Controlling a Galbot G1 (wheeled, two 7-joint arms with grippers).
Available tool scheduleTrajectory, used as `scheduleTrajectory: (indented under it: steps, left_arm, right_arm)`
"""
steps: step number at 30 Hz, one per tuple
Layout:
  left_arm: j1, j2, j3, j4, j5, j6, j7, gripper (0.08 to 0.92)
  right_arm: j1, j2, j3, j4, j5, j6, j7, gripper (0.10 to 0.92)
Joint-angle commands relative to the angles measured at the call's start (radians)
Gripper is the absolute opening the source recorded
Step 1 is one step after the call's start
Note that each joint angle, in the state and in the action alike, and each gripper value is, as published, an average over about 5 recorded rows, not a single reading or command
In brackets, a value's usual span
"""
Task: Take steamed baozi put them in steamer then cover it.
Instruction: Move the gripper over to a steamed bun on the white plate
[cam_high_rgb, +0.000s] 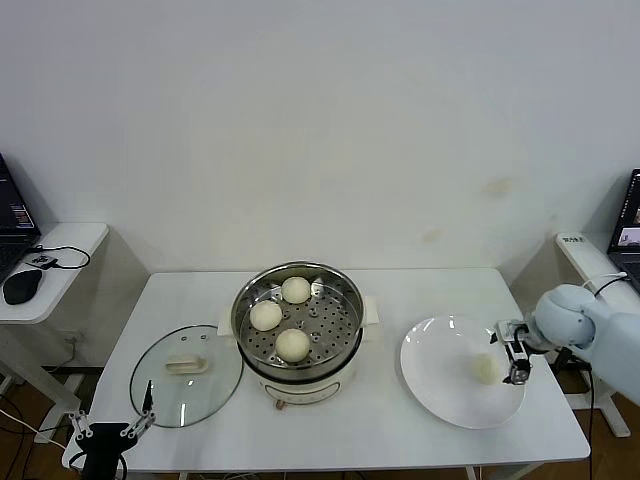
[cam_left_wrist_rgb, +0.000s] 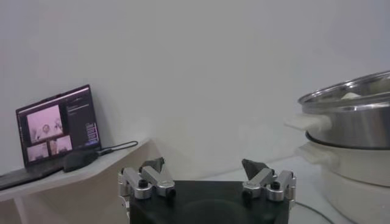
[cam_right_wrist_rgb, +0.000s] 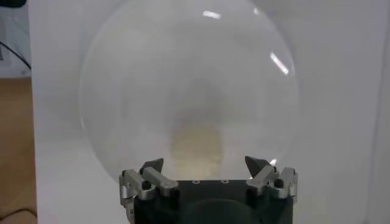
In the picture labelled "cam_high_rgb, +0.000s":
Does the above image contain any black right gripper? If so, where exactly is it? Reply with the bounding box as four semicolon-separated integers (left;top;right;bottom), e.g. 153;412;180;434
488;321;539;387

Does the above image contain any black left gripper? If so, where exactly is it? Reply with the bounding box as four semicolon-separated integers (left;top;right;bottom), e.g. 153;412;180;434
66;379;157;459

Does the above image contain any white steamed baozi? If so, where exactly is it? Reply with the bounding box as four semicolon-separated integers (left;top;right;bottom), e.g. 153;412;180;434
469;352;503;386
280;276;311;305
249;299;284;332
274;328;310;364

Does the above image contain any round glass pot lid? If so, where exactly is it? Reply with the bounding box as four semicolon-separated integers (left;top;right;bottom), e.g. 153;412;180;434
128;324;245;430

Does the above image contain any stainless steel steamer basket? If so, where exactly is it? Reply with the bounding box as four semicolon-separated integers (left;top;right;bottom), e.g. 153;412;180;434
231;259;365;371

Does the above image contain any white round plate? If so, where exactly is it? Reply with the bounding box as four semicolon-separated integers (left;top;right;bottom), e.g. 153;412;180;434
398;314;527;430

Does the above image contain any black computer mouse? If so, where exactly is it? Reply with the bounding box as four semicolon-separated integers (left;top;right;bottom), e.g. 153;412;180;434
2;269;45;305

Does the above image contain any white side desk with mouse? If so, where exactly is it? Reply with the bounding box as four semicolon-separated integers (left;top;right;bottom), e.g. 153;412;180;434
0;222;110;446

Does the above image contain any black laptop with video windows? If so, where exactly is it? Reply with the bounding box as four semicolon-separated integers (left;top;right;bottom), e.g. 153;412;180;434
605;168;640;294

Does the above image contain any cream electric cooker pot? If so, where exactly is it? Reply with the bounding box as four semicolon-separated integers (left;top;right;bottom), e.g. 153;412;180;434
218;294;381;412

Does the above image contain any black laptop with dark screen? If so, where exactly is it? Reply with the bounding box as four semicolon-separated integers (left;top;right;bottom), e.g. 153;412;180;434
0;152;43;285

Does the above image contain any black cable with inline adapter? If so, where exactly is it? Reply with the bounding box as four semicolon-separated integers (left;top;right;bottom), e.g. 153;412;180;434
552;277;632;480

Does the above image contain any white floor cable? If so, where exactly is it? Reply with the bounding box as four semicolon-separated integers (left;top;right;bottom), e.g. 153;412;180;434
0;408;69;450

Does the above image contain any thin black looped desk cable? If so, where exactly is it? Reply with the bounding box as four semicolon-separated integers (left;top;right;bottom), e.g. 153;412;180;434
27;243;93;272

